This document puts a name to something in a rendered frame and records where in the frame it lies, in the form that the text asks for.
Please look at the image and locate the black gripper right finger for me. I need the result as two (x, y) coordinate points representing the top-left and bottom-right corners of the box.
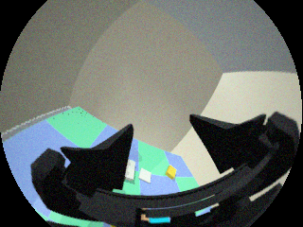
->
(189, 113), (266, 174)

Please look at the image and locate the yellow rectangular block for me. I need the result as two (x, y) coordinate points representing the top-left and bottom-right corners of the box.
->
(166, 166), (177, 179)

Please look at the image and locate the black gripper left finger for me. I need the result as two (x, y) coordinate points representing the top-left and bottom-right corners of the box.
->
(61, 124), (134, 190)

